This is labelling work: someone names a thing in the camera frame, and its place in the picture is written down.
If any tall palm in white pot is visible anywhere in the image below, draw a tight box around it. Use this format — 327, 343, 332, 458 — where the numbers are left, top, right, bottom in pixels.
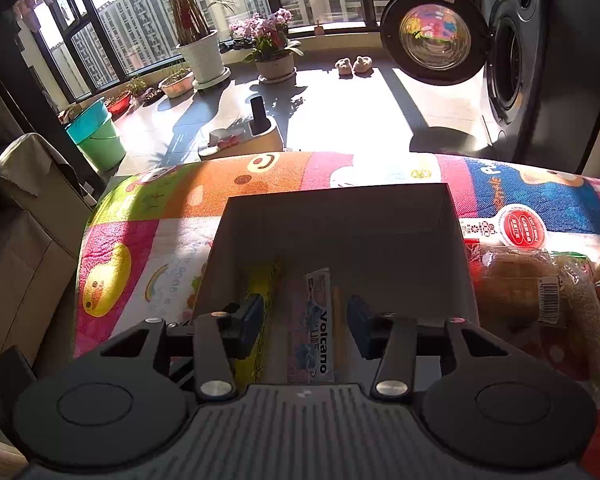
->
119, 0, 237, 91

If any beige floor cleaner dock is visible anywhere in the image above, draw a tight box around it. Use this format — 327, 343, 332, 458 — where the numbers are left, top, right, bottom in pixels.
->
198, 95, 285, 162

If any colourful cartoon printed mat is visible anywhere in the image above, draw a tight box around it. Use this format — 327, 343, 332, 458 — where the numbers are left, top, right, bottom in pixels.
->
72, 151, 600, 411

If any grey washing machine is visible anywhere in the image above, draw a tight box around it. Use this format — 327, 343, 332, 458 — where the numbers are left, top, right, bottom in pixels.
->
479, 0, 600, 176

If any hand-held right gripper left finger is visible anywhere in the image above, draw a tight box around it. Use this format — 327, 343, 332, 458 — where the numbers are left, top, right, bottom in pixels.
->
100, 294, 265, 402

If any blue bucket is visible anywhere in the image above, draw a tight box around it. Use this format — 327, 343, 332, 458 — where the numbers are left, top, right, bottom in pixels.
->
64, 97, 114, 145

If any green bucket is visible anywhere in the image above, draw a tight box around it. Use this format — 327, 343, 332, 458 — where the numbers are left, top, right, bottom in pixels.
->
76, 120, 127, 172

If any round washing machine door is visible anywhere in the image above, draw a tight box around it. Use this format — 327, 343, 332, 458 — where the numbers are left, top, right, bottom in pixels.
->
380, 0, 496, 86

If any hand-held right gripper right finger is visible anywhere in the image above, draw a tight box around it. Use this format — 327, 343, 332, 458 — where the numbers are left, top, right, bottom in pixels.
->
346, 295, 513, 402

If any grey storage box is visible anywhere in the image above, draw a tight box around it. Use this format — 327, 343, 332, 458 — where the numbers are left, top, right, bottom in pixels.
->
190, 183, 481, 386

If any red flower pot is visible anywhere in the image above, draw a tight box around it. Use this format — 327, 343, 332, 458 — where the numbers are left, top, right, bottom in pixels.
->
105, 91, 133, 115

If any pink and white snack packet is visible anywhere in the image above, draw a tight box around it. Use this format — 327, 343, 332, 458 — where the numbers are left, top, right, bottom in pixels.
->
287, 267, 344, 385

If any yellow snack packet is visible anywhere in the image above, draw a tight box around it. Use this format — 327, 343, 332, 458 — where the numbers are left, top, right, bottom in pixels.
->
232, 259, 282, 392

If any pink flowering potted plant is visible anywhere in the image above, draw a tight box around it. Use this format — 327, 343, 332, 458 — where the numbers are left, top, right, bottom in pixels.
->
228, 8, 304, 85

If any brown cardboard box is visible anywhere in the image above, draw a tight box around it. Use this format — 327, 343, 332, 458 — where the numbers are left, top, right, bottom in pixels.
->
0, 132, 97, 411

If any clear bag of bread buns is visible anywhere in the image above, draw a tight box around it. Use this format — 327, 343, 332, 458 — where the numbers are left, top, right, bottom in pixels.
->
460, 204, 600, 386

